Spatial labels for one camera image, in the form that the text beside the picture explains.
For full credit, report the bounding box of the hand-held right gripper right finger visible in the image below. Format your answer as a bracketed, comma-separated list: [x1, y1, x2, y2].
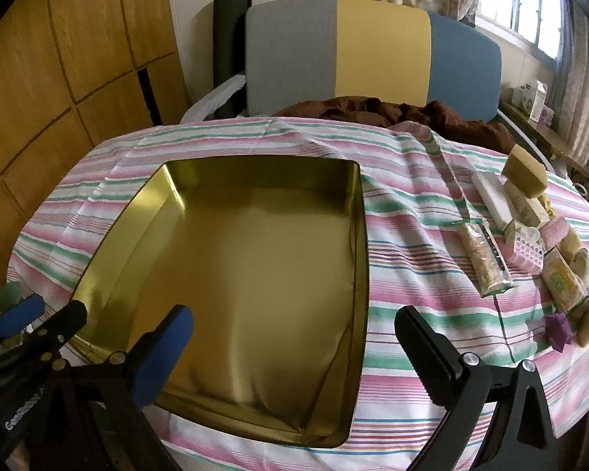
[394, 305, 560, 471]

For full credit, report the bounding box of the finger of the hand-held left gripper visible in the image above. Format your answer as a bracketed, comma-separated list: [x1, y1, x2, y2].
[0, 300, 88, 374]
[0, 296, 46, 349]

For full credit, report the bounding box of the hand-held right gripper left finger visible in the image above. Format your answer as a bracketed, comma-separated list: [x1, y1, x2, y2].
[29, 304, 194, 471]

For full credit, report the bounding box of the gold rectangular tin box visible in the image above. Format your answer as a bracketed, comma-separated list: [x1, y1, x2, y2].
[71, 159, 371, 448]

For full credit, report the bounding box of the cream cardboard box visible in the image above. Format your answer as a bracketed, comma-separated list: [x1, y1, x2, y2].
[503, 181, 551, 229]

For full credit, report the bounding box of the pink green striped tablecloth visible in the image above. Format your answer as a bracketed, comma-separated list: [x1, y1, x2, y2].
[10, 117, 589, 471]

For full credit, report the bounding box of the clear biscuit packet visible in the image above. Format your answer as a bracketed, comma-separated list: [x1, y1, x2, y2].
[459, 221, 516, 298]

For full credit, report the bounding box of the small purple box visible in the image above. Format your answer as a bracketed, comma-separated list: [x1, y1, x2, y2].
[544, 311, 575, 351]

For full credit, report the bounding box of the green white box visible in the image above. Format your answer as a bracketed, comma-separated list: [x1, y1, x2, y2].
[542, 248, 587, 315]

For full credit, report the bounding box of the long clear plastic strip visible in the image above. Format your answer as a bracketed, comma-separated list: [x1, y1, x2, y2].
[424, 128, 472, 221]

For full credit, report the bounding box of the tan heart-shaped sponge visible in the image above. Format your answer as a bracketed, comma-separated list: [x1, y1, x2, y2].
[501, 144, 549, 192]

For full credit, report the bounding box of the brown blanket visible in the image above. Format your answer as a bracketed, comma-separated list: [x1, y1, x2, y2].
[275, 97, 516, 155]

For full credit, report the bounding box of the wooden side table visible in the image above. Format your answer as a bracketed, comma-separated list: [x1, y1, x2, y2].
[501, 100, 589, 177]

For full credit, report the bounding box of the wooden wardrobe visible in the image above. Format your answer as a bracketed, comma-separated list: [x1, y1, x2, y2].
[0, 0, 192, 300]

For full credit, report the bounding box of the white carton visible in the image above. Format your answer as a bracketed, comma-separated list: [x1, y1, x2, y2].
[513, 80, 548, 121]

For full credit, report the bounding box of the grey yellow blue headboard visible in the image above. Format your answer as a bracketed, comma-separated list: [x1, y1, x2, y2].
[245, 0, 502, 121]

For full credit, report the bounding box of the dark green rolled mat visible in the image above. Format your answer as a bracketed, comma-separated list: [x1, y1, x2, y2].
[212, 0, 252, 119]

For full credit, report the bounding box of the barred window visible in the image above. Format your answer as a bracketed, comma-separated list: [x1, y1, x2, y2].
[476, 0, 565, 57]

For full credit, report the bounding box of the grey bed rail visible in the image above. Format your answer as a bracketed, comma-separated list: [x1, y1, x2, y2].
[496, 110, 567, 177]

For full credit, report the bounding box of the white bed rail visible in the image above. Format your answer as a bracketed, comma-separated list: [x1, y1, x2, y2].
[179, 75, 249, 123]

